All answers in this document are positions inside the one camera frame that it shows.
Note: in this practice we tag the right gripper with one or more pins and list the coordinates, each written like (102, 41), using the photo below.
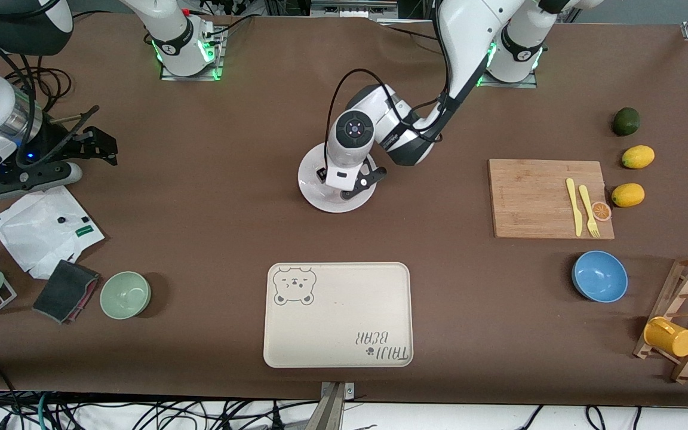
(57, 141)

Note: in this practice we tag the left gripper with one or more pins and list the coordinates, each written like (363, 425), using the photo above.
(321, 174)

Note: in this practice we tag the white round plate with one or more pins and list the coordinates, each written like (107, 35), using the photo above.
(314, 191)

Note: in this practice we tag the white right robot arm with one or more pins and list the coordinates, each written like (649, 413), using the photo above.
(177, 30)

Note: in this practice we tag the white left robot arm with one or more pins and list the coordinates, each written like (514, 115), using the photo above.
(469, 36)

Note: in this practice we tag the grey metal plate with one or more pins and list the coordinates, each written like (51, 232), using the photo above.
(353, 9)

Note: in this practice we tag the white plastic bag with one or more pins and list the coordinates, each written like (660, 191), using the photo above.
(33, 233)

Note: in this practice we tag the cream bear print tray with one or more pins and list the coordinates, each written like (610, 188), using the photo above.
(338, 322)

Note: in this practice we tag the grey folded cloth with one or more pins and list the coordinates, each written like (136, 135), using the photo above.
(63, 289)

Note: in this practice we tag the pale green bowl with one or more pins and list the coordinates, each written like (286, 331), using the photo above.
(125, 294)

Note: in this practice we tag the wooden cutting board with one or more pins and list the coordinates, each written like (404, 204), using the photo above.
(517, 197)

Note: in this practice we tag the yellow plastic knife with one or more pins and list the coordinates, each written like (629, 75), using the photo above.
(574, 206)

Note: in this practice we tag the yellow plastic fork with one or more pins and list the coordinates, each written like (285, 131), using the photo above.
(586, 203)

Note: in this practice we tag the orange slice toy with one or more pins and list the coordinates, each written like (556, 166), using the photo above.
(601, 211)

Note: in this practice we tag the blue bowl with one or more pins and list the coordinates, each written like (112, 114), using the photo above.
(599, 276)

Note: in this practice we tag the yellow lemon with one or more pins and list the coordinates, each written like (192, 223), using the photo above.
(638, 157)
(627, 195)

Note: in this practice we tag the green avocado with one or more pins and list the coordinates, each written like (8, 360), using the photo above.
(626, 122)

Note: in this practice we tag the yellow mug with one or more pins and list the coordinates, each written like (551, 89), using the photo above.
(672, 339)

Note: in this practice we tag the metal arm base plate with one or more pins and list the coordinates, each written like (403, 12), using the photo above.
(517, 85)
(171, 76)

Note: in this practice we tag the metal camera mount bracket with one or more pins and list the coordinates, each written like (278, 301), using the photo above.
(332, 412)

